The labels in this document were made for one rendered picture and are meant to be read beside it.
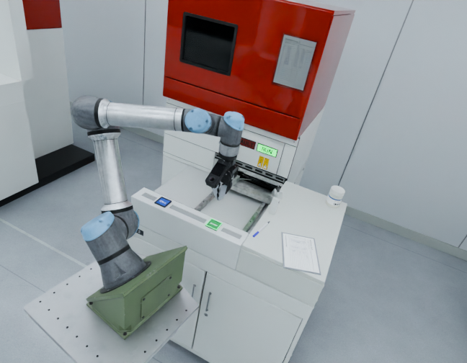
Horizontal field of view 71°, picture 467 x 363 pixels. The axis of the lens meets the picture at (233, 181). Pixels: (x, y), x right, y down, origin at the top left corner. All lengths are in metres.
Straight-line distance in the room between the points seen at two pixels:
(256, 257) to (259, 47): 0.95
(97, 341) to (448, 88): 2.89
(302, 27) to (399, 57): 1.62
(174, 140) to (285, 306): 1.18
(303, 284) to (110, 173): 0.85
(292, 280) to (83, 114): 0.96
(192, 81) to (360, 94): 1.74
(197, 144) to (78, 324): 1.17
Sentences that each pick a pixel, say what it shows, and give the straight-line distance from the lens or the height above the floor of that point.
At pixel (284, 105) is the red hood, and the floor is 1.38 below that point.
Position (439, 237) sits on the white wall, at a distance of 3.70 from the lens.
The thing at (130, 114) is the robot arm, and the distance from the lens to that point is 1.11.
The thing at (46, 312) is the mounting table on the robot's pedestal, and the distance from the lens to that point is 1.34.
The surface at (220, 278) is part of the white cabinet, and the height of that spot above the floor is 0.73.
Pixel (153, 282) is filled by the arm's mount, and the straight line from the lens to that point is 1.16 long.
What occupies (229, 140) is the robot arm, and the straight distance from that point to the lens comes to 1.18.
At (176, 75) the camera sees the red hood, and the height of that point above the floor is 1.36.
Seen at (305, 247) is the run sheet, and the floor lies 0.97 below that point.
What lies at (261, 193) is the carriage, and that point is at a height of 0.88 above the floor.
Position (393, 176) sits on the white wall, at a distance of 3.38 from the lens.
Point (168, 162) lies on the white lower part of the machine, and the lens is 2.19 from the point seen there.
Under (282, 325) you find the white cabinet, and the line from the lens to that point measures 1.57.
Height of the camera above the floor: 1.87
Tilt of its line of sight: 32 degrees down
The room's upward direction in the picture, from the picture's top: 11 degrees clockwise
